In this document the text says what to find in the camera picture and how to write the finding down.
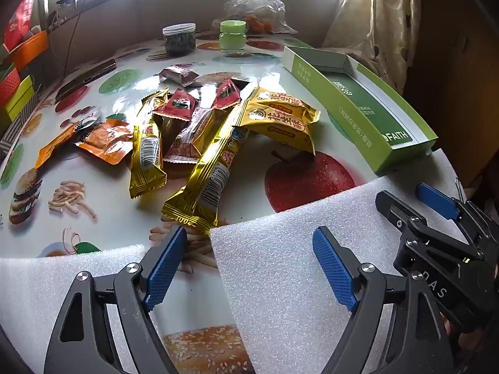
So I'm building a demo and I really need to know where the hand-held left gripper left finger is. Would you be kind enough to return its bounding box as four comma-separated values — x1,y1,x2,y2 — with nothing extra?
43,226,190,374

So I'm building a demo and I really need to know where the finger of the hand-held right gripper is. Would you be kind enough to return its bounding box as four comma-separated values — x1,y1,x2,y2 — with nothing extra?
415,182,468,221
375,190,474,261

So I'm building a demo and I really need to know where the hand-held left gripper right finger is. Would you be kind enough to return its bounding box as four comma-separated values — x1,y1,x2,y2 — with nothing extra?
312,226,455,374

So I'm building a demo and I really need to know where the long gold snack bar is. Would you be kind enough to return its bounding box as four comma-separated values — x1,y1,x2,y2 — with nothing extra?
161,103,250,232
129,87,169,199

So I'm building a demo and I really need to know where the green and white cardboard box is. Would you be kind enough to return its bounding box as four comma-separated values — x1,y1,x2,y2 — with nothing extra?
281,46,439,176

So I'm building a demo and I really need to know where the white and red candy packet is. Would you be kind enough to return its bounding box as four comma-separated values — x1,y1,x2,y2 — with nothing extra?
163,107,217,164

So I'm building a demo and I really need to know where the orange and silver snack pouch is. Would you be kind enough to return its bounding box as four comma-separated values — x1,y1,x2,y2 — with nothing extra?
34,119,102,169
75,119,135,165

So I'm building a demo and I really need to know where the gold peanut crisp packet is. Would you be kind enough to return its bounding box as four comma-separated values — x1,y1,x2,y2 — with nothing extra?
244,87,322,125
238,103,317,156

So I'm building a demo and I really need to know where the person's right hand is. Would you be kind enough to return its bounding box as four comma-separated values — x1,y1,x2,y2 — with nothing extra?
452,325,491,356

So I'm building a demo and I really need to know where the white foam sheet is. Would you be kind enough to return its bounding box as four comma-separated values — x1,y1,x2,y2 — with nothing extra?
0,242,157,374
208,146,470,374

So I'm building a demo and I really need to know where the dark red candy packet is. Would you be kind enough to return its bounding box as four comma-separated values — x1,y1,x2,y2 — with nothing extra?
158,64,201,87

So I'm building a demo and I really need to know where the beige curtain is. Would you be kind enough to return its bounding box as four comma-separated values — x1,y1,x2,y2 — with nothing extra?
322,0,422,94

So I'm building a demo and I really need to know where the dark smartphone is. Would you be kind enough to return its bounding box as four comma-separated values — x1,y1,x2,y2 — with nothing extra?
55,58,118,102

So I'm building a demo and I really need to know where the yellow-green box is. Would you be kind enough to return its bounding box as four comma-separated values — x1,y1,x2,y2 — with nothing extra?
6,75,36,121

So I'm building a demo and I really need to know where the clear jar with dark contents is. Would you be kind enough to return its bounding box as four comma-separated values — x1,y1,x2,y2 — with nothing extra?
162,23,196,56

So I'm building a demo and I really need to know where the green lidded glass jar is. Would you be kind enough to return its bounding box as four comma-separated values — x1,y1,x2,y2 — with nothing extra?
219,20,248,53

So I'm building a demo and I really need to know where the red textured box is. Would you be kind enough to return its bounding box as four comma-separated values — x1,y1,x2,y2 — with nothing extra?
0,66,20,102

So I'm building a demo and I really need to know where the orange box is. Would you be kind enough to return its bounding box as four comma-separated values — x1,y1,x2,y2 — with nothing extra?
8,29,49,69

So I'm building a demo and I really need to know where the clear plastic bag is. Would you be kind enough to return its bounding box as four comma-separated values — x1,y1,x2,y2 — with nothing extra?
212,0,299,36

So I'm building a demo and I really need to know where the red printed bag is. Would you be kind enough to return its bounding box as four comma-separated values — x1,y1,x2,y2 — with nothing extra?
4,0,40,47

